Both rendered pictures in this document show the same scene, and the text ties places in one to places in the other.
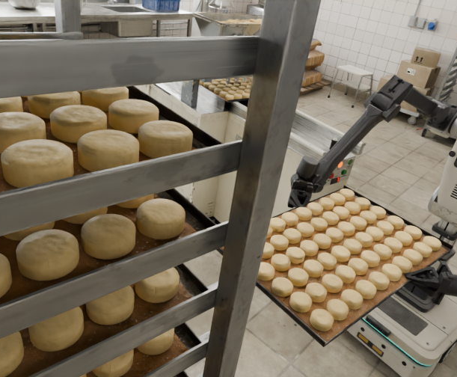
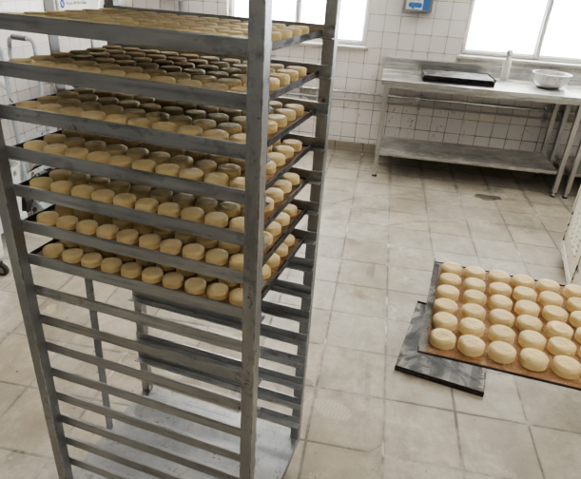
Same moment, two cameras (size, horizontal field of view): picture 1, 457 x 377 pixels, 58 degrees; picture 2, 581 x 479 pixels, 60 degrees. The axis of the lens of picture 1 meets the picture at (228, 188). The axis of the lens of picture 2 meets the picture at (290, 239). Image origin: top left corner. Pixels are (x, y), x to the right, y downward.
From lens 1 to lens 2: 0.83 m
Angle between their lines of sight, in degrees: 53
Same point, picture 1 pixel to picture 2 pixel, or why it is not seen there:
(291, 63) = not seen: outside the picture
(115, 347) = (192, 143)
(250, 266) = (253, 123)
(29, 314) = (157, 91)
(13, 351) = (165, 126)
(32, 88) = not seen: outside the picture
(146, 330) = (208, 144)
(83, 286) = (177, 89)
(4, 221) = (151, 40)
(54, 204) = (166, 39)
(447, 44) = not seen: outside the picture
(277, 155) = (257, 43)
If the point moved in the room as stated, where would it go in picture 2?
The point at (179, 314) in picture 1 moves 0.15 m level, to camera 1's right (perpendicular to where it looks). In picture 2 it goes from (227, 147) to (260, 174)
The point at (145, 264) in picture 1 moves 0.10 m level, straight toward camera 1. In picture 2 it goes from (204, 95) to (153, 100)
